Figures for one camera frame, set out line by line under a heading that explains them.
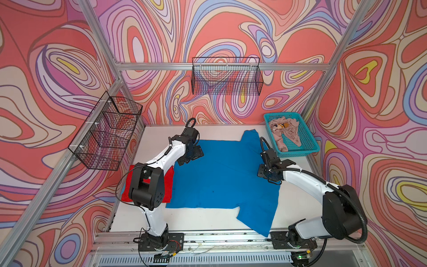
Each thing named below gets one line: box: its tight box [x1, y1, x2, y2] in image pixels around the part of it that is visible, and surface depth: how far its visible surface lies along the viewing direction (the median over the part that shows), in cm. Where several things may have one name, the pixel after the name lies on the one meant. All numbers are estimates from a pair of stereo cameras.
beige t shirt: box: [268, 116, 302, 152], surface depth 113 cm
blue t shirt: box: [165, 129, 281, 238], surface depth 88 cm
